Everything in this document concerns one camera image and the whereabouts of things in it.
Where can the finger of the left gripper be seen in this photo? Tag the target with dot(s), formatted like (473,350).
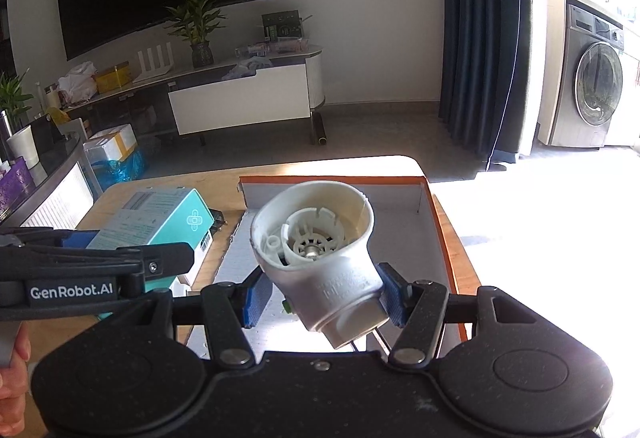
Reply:
(159,260)
(78,239)

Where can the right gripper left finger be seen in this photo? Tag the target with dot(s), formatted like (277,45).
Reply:
(256,294)

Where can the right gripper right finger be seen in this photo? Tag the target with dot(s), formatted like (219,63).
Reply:
(397,295)

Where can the teal white carton box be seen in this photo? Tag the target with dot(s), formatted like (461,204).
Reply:
(158,216)

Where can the white round plug device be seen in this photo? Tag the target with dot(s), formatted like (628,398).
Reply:
(311,241)

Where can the person's left hand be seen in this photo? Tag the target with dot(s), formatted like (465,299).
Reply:
(14,386)

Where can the orange white cardboard tray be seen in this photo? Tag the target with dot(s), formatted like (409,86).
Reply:
(405,235)

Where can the black power adapter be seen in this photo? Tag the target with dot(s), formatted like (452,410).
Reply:
(218,220)

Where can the blue plastic bag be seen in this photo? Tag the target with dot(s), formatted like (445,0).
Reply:
(109,173)

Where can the purple storage tray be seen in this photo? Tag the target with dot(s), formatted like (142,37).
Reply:
(16,186)

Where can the round dark side table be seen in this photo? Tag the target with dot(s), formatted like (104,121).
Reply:
(65,186)

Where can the cardboard box with tape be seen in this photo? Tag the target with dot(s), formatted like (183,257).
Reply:
(112,144)

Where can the plant in white pot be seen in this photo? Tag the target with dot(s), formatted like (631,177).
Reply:
(17,140)

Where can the white plastic bag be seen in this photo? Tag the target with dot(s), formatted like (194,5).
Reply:
(78,84)

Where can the yellow tin box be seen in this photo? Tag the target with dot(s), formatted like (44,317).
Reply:
(113,78)

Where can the white wifi router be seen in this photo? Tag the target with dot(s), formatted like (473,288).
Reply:
(155,62)

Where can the white TV console cabinet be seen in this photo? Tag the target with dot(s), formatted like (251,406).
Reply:
(188,102)

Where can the bamboo plant in vase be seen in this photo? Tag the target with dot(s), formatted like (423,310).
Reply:
(194,21)

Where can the dark blue curtain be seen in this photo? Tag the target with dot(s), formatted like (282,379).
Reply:
(484,72)

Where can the black green picture box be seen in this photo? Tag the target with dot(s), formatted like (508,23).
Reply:
(282,25)

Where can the silver washing machine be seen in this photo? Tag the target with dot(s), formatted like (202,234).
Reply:
(591,78)

